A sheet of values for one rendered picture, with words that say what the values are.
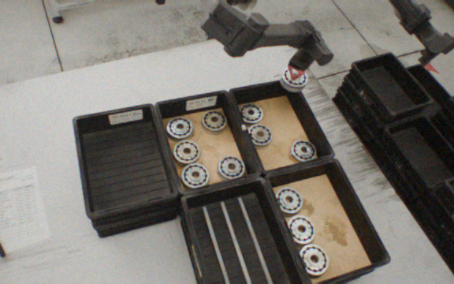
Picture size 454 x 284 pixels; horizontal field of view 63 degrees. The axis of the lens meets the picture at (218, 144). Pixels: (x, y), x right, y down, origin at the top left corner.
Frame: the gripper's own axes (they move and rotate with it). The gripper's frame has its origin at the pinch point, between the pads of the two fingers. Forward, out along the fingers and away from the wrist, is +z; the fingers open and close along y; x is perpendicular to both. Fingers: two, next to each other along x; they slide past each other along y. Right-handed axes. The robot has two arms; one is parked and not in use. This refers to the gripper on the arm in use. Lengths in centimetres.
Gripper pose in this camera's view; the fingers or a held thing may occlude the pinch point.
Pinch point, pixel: (295, 74)
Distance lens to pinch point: 146.6
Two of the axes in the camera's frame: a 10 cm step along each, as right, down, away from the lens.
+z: -1.2, 5.3, 8.4
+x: -8.2, -5.4, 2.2
